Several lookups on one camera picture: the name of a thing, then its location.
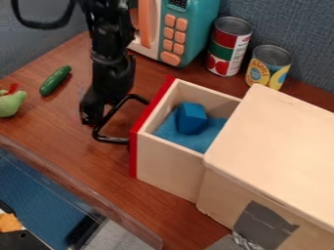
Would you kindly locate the blue cloth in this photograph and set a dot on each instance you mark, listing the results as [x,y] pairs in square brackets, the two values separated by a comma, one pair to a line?
[174,133]

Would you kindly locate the blue toy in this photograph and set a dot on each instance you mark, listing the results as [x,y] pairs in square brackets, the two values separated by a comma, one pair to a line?
[191,117]

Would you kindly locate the drawer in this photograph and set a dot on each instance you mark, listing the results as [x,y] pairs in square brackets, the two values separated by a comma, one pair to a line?
[167,162]

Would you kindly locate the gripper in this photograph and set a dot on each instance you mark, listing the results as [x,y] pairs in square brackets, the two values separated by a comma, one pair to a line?
[112,76]

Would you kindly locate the yellow can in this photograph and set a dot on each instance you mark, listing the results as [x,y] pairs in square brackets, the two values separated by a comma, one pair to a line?
[266,70]

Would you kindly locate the green toy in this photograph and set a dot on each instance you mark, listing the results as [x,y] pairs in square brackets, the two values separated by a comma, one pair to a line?
[11,102]

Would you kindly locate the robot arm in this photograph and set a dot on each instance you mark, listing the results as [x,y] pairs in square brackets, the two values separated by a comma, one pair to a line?
[106,29]

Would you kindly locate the toy microwave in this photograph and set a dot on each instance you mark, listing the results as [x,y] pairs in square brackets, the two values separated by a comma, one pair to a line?
[191,22]

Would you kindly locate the green toy cucumber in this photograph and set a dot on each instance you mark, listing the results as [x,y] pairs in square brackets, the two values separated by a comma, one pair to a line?
[55,80]

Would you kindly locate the cabinet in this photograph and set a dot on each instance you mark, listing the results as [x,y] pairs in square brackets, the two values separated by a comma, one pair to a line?
[278,140]

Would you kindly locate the red and white can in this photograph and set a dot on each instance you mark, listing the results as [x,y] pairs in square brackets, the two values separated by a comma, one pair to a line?
[228,45]

